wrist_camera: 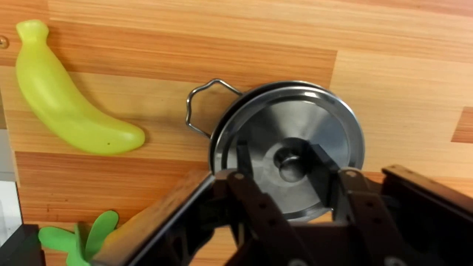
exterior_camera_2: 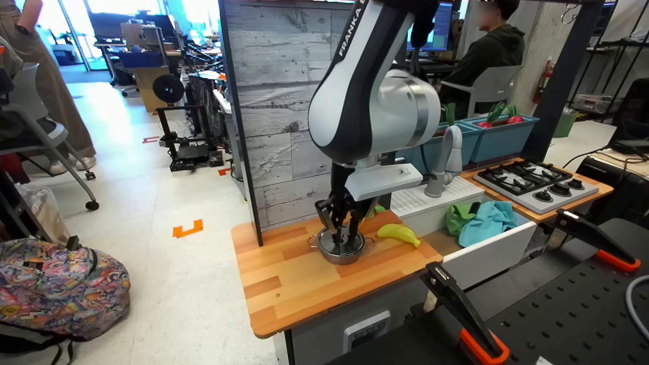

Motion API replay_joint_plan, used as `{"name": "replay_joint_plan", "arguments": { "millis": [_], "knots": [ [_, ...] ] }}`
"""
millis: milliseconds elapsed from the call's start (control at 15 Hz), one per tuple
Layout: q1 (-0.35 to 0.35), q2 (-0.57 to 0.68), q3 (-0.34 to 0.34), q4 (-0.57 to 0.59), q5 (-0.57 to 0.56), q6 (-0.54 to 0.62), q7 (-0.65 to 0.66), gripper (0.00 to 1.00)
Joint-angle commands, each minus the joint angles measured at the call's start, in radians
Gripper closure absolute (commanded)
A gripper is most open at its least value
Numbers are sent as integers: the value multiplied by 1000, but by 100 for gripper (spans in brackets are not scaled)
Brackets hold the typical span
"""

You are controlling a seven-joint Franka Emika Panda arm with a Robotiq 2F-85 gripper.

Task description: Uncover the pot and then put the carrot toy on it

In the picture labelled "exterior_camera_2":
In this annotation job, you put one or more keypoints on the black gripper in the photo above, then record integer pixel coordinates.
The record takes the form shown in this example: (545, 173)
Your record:
(341, 185)

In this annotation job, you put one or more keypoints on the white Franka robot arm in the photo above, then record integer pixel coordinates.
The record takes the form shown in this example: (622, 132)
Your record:
(368, 101)

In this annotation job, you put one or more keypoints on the small steel toy pot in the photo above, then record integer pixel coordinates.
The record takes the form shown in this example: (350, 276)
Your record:
(338, 257)

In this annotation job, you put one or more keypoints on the yellow-green banana toy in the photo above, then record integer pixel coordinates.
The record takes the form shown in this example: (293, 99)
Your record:
(399, 234)

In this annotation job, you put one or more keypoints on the wooden counter board with pot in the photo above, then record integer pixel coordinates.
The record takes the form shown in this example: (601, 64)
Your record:
(291, 284)

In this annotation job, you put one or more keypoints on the blue toy shelf bin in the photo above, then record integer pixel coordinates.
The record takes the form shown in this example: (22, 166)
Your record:
(422, 159)
(504, 142)

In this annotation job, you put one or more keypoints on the grey toy faucet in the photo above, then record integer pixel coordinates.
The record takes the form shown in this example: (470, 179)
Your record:
(447, 159)

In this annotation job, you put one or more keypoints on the white toy sink basin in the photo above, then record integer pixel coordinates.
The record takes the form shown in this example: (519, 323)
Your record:
(498, 254)

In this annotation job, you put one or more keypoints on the red toy vegetable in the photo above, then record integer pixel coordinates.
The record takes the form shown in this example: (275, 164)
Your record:
(485, 123)
(516, 119)

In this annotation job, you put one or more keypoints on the green toy vegetable stem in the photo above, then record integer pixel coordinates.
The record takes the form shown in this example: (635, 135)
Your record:
(500, 112)

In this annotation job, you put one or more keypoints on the grey toy stove black grates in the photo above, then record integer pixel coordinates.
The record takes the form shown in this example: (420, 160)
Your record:
(539, 185)

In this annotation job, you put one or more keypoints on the green cloth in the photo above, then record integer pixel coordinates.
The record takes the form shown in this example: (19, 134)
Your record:
(457, 217)

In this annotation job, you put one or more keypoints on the grey stone pattern back panel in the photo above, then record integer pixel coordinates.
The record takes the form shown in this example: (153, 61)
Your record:
(276, 114)

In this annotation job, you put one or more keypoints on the light blue cloth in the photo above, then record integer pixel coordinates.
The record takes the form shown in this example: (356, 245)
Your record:
(490, 221)

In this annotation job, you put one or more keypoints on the black clamp orange tip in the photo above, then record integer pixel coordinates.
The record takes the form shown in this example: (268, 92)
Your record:
(468, 315)
(596, 235)

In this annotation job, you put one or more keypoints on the orange floor marker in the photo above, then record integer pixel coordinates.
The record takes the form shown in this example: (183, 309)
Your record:
(188, 229)

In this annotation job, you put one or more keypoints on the black machine on floor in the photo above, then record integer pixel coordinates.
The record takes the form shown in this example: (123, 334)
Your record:
(185, 145)

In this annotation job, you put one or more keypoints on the wooden counter board under stove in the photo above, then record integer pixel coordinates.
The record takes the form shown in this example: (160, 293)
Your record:
(534, 215)

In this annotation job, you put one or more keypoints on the grey plastic chair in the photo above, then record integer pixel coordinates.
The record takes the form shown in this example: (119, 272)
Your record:
(490, 83)

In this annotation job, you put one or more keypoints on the seated person in dark hoodie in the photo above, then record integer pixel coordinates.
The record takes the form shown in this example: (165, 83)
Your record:
(490, 47)

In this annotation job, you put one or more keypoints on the red fire extinguisher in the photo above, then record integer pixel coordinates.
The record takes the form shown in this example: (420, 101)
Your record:
(545, 82)

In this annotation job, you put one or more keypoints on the colourful patterned backpack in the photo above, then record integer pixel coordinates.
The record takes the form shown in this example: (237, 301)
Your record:
(62, 290)

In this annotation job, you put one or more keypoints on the standing person tan trousers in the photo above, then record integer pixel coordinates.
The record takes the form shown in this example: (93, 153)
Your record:
(57, 87)

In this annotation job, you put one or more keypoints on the black vertical post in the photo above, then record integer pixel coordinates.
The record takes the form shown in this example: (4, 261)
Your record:
(561, 73)

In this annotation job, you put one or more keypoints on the grey rolling chair frame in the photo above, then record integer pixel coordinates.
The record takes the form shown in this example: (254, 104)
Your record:
(52, 145)

